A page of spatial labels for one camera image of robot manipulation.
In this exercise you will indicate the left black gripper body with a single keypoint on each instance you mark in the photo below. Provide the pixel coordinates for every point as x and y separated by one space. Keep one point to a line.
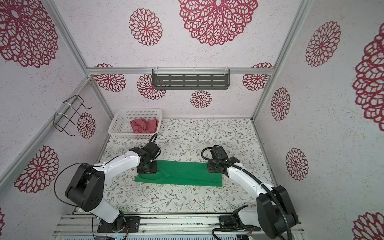
150 168

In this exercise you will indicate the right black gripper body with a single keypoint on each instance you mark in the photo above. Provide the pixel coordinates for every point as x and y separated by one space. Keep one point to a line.
212 166

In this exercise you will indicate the pink red tank top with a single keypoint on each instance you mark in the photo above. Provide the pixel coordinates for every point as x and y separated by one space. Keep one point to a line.
143 126

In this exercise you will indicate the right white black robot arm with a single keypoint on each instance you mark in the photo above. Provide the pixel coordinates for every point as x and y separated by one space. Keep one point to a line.
275 214

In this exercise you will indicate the aluminium front rail frame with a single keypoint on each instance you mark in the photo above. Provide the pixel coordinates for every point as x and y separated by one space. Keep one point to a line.
196 226

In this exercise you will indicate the black wire wall rack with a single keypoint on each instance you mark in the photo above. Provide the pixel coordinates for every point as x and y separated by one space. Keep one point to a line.
62 119

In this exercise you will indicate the dark grey wall shelf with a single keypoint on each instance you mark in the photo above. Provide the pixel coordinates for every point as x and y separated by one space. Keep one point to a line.
191 80

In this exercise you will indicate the white plastic laundry basket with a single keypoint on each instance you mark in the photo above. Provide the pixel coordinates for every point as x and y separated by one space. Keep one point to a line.
120 126

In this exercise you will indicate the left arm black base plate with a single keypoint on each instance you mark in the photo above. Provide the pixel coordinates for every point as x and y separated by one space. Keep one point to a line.
123 224

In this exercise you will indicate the green tank top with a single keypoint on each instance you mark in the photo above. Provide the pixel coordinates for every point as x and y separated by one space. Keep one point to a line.
182 173

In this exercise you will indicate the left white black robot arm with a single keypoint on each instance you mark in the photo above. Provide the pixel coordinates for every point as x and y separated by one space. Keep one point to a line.
86 189

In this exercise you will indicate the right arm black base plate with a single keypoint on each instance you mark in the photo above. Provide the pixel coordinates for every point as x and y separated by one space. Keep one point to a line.
241 217

